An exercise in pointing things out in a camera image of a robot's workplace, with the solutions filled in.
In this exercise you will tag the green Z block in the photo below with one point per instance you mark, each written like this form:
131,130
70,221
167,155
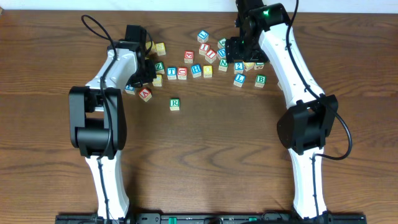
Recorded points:
159,68

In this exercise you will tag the green N block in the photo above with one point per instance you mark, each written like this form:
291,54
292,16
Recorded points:
223,65

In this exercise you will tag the green B block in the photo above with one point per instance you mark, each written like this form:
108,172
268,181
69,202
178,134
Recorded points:
260,81

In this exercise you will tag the green J block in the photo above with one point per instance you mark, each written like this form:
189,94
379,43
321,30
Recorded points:
259,66

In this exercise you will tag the red i block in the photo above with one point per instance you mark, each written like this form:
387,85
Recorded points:
203,48
210,56

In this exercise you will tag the blue l block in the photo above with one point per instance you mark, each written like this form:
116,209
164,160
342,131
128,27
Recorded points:
239,80
203,36

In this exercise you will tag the blue L block lower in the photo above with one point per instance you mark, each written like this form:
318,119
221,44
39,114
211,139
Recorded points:
239,80

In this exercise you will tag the yellow S block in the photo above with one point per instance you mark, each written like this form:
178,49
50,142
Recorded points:
160,49

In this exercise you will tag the yellow O block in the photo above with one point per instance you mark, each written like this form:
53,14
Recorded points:
207,71

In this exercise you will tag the blue 2 block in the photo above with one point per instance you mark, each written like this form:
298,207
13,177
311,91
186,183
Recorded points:
238,67

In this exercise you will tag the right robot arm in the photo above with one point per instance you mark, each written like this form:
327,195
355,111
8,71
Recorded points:
266,35

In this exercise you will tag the yellow block far right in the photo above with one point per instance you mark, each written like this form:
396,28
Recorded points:
280,86

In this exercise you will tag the red A block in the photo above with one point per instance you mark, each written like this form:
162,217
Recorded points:
145,94

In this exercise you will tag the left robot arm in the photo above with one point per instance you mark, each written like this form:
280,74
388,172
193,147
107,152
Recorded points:
98,124

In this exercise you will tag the green 4 block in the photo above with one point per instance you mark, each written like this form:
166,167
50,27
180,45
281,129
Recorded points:
221,43

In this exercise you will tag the red I block lower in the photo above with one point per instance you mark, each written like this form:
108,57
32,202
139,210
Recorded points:
210,56

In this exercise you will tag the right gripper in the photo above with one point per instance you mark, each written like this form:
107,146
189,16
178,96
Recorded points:
233,51

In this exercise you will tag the red I block upper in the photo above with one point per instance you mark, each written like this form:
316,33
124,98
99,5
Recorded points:
203,48

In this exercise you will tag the blue P block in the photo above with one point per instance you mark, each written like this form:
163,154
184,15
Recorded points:
130,90

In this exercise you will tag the green R block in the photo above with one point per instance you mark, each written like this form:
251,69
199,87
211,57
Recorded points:
174,104

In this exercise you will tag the yellow C block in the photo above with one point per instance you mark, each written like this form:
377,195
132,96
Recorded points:
158,81

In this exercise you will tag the blue L block top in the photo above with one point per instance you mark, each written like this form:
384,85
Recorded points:
203,36

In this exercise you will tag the blue H block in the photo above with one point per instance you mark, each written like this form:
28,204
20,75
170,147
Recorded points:
196,70

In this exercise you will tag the yellow block right centre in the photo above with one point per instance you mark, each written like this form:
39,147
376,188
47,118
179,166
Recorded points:
248,65

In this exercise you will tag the blue T block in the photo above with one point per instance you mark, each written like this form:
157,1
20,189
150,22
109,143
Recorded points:
172,73

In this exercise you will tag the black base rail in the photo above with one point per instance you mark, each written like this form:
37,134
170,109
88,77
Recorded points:
156,218

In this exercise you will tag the blue D block centre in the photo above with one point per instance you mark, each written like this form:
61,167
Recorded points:
221,53

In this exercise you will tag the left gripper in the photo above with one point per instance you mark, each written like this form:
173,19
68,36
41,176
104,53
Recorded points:
149,72

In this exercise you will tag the red U block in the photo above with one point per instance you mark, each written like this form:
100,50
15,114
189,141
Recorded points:
182,73

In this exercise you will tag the yellow block top left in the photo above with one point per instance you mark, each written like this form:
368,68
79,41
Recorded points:
150,48

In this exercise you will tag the red E block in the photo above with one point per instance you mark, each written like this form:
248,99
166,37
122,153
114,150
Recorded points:
188,56

